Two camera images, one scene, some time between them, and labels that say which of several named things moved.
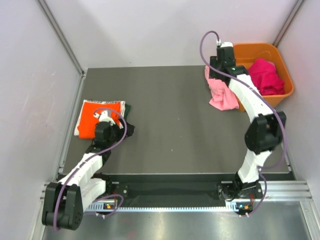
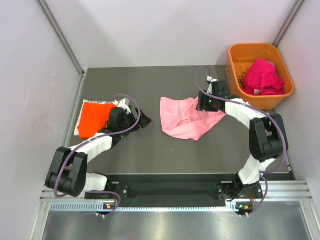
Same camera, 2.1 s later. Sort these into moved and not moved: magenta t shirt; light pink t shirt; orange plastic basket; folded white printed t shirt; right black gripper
Moved: light pink t shirt; right black gripper
Not moved: orange plastic basket; folded white printed t shirt; magenta t shirt
